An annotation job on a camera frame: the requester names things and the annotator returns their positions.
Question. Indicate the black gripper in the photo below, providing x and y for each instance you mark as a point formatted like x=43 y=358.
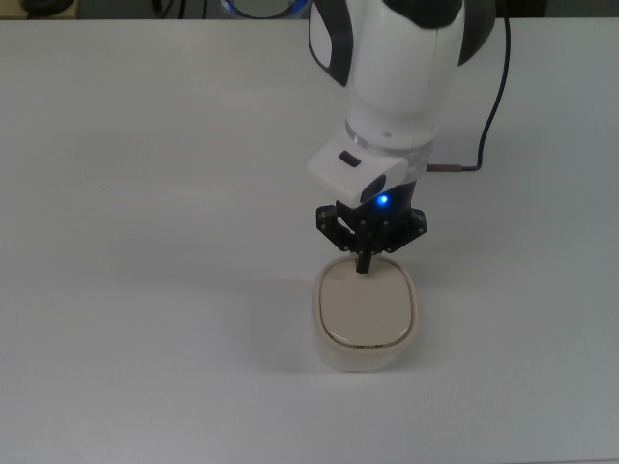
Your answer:
x=399 y=210

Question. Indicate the beige trash can lid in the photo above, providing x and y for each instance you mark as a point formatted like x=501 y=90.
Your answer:
x=362 y=304

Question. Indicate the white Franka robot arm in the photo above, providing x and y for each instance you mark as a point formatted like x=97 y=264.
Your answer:
x=396 y=72

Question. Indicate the small beige trash can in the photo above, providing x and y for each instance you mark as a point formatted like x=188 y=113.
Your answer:
x=358 y=360

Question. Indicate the black object on desk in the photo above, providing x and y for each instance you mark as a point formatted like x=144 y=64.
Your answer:
x=46 y=4

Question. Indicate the wooden desk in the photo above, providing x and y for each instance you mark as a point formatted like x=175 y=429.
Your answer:
x=9 y=9

